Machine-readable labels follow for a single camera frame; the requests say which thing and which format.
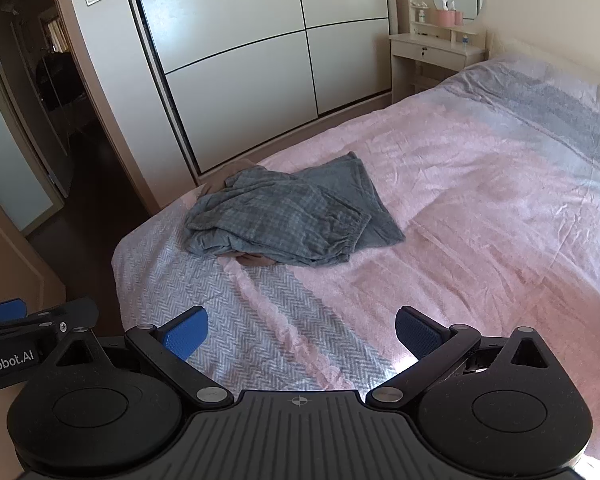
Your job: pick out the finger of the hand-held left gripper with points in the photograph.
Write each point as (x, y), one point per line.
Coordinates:
(2, 310)
(77, 314)

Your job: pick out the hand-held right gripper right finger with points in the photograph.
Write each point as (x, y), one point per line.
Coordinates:
(415, 332)

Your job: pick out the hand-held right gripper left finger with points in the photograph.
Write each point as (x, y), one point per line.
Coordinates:
(192, 332)

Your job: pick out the grey plaid shorts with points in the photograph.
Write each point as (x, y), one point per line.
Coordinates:
(270, 215)

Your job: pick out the bed with pink cover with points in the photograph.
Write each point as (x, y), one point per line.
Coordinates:
(480, 210)

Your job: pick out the white door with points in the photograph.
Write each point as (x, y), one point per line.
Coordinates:
(5, 160)

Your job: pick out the plain grey garment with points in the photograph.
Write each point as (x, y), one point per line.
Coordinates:
(360, 190)

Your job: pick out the white sliding door wardrobe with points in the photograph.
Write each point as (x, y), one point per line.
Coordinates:
(230, 85)

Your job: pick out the cream dressing table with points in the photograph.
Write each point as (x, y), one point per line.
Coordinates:
(430, 50)

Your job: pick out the small clear bottle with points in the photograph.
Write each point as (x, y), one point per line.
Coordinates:
(465, 42)

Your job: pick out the beige headboard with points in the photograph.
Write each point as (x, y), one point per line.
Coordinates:
(555, 57)

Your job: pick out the large pink container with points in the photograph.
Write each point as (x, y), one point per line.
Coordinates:
(445, 17)

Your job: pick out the cream tabletop shelf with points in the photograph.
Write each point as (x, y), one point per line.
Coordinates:
(420, 5)

